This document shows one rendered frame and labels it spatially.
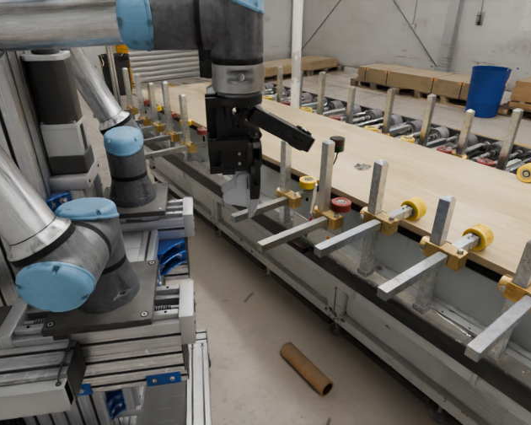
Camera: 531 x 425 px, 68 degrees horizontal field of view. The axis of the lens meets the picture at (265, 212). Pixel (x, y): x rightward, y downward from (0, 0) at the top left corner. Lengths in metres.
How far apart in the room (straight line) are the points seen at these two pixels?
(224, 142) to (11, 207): 0.36
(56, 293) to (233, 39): 0.50
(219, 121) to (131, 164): 0.74
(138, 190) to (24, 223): 0.65
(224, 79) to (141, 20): 0.13
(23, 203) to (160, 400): 1.24
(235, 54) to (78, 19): 0.28
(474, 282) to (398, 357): 0.64
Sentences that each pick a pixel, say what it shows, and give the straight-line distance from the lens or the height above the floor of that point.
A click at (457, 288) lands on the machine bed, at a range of 1.64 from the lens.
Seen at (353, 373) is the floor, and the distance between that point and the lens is 2.16.
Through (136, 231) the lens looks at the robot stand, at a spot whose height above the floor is 0.95.
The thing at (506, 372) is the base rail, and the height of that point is 0.70.
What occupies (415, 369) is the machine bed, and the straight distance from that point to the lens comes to 2.04.
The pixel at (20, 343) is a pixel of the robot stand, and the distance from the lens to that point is 1.07.
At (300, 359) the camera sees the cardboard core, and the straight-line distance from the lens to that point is 2.08.
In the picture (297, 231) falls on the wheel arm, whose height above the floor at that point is 0.86.
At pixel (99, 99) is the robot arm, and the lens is 1.43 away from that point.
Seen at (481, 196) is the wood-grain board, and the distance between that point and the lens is 1.91.
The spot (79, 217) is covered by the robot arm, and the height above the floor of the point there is 1.27.
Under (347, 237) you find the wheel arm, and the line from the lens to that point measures 1.31.
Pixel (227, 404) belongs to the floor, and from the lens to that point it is 2.03.
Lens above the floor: 1.64
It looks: 29 degrees down
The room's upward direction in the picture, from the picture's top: straight up
